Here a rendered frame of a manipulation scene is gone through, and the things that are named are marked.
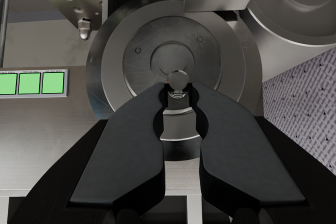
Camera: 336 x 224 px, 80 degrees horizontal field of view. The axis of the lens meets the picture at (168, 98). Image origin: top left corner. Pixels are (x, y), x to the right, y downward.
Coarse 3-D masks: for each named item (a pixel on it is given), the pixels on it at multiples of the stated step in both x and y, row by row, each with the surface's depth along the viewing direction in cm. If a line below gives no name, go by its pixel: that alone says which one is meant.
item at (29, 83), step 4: (20, 76) 51; (24, 76) 51; (28, 76) 51; (32, 76) 51; (36, 76) 51; (20, 80) 51; (24, 80) 51; (28, 80) 51; (32, 80) 50; (36, 80) 50; (20, 84) 50; (24, 84) 50; (28, 84) 50; (32, 84) 50; (36, 84) 50; (20, 88) 50; (24, 88) 50; (28, 88) 50; (32, 88) 50; (36, 88) 50; (20, 92) 50; (24, 92) 50; (28, 92) 50; (32, 92) 50; (36, 92) 50
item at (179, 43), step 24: (144, 24) 15; (168, 24) 15; (192, 24) 15; (144, 48) 15; (168, 48) 15; (192, 48) 15; (216, 48) 15; (144, 72) 15; (168, 72) 15; (192, 72) 15; (216, 72) 15; (168, 96) 14
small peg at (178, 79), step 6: (174, 72) 12; (180, 72) 12; (168, 78) 12; (174, 78) 12; (180, 78) 12; (186, 78) 12; (168, 84) 12; (174, 84) 12; (180, 84) 12; (186, 84) 12; (168, 90) 13; (174, 90) 12; (180, 90) 12; (186, 90) 13; (174, 96) 13; (180, 96) 13
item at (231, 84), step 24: (168, 0) 17; (120, 24) 17; (216, 24) 16; (120, 48) 16; (240, 48) 16; (120, 72) 16; (240, 72) 16; (120, 96) 16; (168, 120) 15; (192, 120) 15
